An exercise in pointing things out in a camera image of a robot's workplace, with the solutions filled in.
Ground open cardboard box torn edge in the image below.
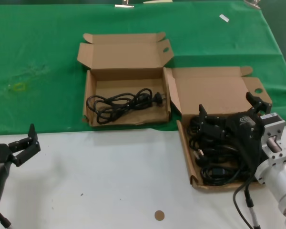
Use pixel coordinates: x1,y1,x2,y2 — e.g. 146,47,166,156
76,31,174,127

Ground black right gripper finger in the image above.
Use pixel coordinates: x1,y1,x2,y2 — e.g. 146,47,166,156
245,91,273,117
198,104,230,142

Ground black cable with metal end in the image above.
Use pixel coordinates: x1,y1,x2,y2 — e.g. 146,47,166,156
0,211,13,229

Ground cable with silver connector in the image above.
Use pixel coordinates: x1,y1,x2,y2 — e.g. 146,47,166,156
243,181,262,229

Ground silver metal clamp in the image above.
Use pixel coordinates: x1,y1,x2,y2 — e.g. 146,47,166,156
114,0,135,9
243,0,262,10

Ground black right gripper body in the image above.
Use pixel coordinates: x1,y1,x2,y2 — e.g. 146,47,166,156
225,108,266,177

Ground round brown cardboard disc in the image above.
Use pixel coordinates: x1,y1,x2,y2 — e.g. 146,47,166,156
154,210,165,222

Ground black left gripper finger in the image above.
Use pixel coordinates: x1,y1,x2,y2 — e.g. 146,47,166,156
8,123,42,167

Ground thin dark arm cable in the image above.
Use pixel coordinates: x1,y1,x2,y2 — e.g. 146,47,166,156
232,176,255,229

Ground green table cloth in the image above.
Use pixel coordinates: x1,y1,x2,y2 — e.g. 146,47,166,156
0,0,286,135

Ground tangled black power cables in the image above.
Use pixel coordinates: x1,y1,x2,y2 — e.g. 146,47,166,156
187,114,260,186

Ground open cardboard box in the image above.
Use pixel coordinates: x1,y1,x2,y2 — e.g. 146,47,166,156
163,66,274,194

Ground black power cord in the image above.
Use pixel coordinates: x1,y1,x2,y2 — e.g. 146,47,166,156
86,88,167,125

